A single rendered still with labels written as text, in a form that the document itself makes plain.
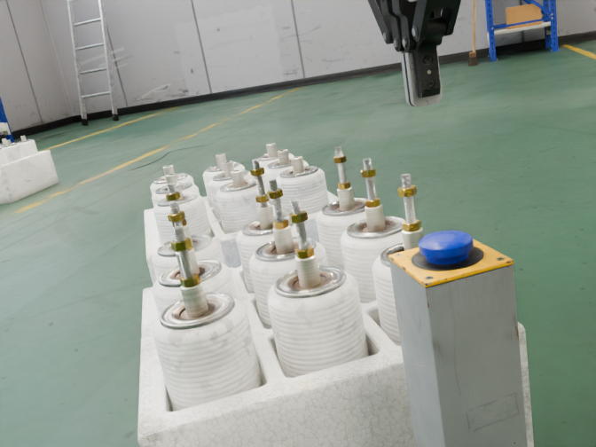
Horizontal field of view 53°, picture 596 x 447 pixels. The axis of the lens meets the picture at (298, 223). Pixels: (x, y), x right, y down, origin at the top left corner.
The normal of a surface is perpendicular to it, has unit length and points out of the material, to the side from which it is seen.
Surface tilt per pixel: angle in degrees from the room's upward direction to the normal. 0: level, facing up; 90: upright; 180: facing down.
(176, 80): 90
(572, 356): 0
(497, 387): 90
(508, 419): 90
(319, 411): 90
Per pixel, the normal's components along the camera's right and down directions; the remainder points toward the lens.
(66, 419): -0.18, -0.94
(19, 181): 0.96, -0.10
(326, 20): -0.26, 0.32
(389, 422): 0.23, 0.24
